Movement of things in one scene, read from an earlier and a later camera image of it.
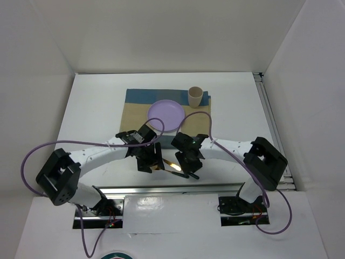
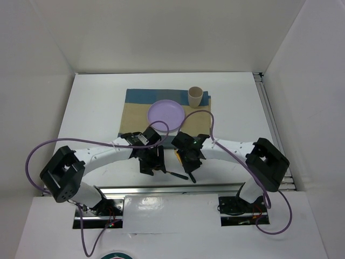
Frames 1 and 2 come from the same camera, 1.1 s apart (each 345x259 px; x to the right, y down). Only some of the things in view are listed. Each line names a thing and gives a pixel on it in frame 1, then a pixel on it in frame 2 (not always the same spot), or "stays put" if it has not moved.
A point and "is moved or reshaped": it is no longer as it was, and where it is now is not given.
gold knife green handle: [177, 167] is moved or reshaped
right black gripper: [185, 167] stays put
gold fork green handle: [178, 174] stays put
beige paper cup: [195, 94] stays put
